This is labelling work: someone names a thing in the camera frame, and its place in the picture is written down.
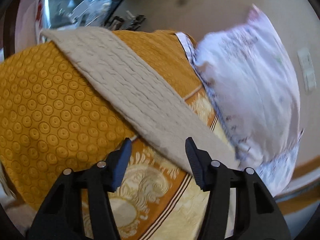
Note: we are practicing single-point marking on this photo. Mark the orange circle-pattern blanket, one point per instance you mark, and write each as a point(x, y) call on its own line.
point(45, 127)

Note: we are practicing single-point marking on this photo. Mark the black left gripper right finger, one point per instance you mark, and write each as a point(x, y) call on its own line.
point(257, 216)

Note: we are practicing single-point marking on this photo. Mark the beige cable-knit sweater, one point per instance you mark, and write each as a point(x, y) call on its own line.
point(139, 94)

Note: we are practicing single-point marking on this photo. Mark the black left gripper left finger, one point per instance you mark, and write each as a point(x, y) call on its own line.
point(61, 215)

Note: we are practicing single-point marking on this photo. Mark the white wall switch plate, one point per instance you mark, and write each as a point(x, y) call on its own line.
point(308, 72)

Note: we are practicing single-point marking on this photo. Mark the pink floral front pillow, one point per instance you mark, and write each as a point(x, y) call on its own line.
point(252, 85)

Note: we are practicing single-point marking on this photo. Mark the yellow patterned bed sheet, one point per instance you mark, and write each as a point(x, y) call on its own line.
point(157, 200)

